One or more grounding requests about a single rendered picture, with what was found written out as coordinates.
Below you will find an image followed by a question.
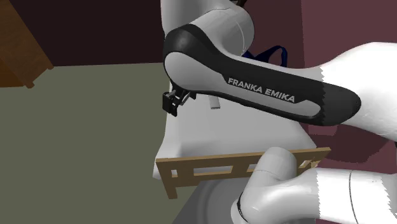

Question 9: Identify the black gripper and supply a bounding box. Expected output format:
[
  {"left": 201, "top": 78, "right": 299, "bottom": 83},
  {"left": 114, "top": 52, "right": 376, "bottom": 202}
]
[{"left": 162, "top": 88, "right": 197, "bottom": 118}]

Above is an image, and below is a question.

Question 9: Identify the small white rectangular object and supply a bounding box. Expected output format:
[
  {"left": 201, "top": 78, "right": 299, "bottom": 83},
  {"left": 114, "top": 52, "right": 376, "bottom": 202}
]
[{"left": 209, "top": 95, "right": 221, "bottom": 110}]

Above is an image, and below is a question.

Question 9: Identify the dark blue bag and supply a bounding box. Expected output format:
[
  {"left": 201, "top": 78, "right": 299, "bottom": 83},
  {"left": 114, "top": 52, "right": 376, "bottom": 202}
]
[{"left": 241, "top": 45, "right": 289, "bottom": 67}]

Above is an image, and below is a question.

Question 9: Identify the brown wooden furniture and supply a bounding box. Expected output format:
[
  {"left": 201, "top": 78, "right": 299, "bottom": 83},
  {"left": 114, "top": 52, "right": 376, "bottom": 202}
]
[{"left": 0, "top": 0, "right": 55, "bottom": 90}]

